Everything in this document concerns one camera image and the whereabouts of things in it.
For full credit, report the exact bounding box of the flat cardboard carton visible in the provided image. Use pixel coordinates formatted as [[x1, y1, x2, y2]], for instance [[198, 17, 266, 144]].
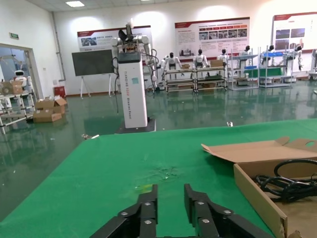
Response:
[[32, 110, 62, 123]]

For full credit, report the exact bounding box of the red box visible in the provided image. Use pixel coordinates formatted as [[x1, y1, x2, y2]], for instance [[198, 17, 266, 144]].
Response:
[[53, 86, 66, 98]]

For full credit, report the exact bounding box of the open-flap cardboard carton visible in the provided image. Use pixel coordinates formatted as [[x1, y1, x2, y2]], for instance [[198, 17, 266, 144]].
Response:
[[34, 97, 68, 115]]

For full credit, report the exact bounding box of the grey wall pipe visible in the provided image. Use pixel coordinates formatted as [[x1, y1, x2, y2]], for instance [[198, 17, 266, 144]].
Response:
[[51, 11, 66, 81]]

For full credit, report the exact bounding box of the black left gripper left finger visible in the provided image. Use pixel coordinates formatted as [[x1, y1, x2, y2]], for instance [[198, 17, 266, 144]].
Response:
[[89, 183, 159, 238]]

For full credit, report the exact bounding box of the green board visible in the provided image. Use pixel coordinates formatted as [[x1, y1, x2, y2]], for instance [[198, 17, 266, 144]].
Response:
[[244, 67, 283, 79]]

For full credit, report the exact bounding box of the white black humanoid robot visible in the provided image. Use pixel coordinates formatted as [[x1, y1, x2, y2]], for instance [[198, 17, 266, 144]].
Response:
[[193, 49, 210, 68], [238, 45, 253, 68], [262, 44, 276, 65], [160, 52, 182, 71], [291, 44, 304, 71], [217, 49, 230, 66]]

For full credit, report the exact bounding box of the small white round-head robot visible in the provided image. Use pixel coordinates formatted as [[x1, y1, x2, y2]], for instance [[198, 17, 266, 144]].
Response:
[[11, 70, 32, 93]]

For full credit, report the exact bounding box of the torn-rim open cardboard box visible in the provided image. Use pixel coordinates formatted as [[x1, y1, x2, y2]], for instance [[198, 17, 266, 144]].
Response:
[[201, 136, 317, 238]]

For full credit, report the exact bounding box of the black display screen on stand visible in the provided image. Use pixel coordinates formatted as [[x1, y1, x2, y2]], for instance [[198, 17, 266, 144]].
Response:
[[71, 49, 114, 99]]

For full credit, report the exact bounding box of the metal workbench rack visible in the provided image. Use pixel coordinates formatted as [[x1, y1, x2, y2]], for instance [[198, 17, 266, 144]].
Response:
[[164, 66, 195, 93], [194, 64, 228, 92]]

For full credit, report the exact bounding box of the white door frame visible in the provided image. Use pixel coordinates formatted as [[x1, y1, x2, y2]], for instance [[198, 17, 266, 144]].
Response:
[[0, 43, 43, 100]]

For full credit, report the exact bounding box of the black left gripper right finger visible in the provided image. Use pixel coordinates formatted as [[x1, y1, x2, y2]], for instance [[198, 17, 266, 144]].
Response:
[[184, 183, 273, 238]]

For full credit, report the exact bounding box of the white tube rack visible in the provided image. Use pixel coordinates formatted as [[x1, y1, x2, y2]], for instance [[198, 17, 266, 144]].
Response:
[[0, 89, 36, 135]]

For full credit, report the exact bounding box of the wide red white wall poster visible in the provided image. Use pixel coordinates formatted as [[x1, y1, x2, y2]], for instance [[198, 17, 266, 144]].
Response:
[[174, 16, 250, 58]]

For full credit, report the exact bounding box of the tall white shelf rack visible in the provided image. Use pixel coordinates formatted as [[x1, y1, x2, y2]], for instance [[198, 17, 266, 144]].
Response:
[[227, 48, 260, 91], [258, 45, 295, 88]]

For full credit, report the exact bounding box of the clear crumpled tape patch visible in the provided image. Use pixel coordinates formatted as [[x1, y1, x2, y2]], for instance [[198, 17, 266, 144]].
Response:
[[146, 165, 180, 183]]

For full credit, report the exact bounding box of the black power cable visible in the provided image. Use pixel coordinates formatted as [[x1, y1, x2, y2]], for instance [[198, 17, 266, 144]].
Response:
[[255, 158, 317, 202]]

